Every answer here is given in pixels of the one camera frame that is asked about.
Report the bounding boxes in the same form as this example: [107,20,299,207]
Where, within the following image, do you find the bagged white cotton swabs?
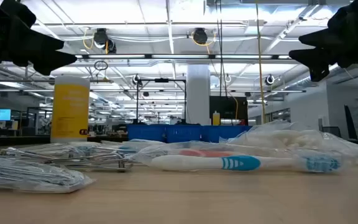
[218,120,358,158]

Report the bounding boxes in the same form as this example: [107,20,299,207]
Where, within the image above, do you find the silver nail clipper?
[44,155,135,173]
[73,151,136,160]
[0,146,74,161]

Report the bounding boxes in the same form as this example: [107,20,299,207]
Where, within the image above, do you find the light blue bagged toothbrush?
[70,141,127,155]

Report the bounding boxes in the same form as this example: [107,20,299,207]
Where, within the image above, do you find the bagged metal whisks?
[0,154,95,194]

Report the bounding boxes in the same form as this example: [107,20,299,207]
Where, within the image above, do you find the teal white bagged toothbrush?
[104,139,167,156]

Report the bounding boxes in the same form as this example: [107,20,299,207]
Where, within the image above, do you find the red white bagged toothbrush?
[134,141,295,163]

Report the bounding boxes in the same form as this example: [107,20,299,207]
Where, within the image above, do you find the blue white bagged toothbrush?
[149,149,354,174]

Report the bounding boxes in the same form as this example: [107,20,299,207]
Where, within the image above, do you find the yellow wipes canister white lid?
[50,75,91,144]

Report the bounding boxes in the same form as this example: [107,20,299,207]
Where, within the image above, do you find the black leaning panel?
[343,105,358,140]

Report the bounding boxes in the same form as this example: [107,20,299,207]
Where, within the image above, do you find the dark office chair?
[321,126,343,139]

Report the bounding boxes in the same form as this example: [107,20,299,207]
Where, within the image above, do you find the black flat panel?
[209,95,249,122]

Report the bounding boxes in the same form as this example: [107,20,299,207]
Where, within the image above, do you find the black rig stand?
[135,77,188,124]

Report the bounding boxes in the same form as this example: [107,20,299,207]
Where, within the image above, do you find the white round column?
[186,64,211,126]

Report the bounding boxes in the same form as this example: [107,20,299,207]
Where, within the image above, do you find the long ceiling light bar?
[75,54,291,60]

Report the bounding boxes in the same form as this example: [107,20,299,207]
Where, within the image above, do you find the large ceiling cable reel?
[92,27,117,54]
[192,27,209,45]

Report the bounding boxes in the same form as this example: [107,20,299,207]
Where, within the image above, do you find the black aluminium table frame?
[0,134,358,151]

